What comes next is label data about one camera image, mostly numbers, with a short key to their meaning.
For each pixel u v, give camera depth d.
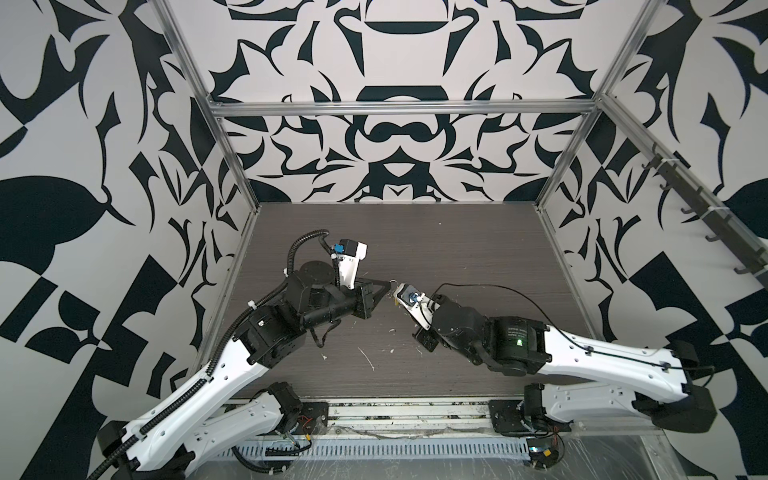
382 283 0.63
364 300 0.54
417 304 0.53
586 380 0.45
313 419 0.74
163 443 0.38
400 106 0.91
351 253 0.56
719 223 0.55
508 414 0.75
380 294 0.62
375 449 0.65
